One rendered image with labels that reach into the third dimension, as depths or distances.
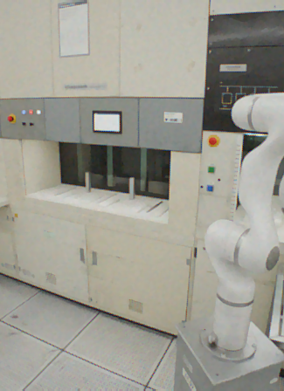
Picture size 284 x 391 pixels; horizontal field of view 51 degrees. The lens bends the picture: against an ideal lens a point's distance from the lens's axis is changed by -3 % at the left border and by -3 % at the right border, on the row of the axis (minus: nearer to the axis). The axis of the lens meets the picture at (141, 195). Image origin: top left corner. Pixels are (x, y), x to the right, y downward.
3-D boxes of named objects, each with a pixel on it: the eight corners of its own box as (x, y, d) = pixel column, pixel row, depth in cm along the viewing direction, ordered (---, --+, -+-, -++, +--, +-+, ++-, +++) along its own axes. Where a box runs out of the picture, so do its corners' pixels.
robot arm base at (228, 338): (219, 368, 90) (226, 320, 85) (190, 329, 108) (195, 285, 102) (268, 352, 96) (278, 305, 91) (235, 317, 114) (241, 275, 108)
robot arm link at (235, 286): (238, 312, 89) (250, 239, 82) (193, 284, 103) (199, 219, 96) (261, 297, 96) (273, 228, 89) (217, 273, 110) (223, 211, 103)
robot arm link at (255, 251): (235, 255, 100) (280, 275, 88) (212, 260, 93) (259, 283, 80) (267, 100, 91) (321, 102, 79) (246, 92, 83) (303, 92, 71)
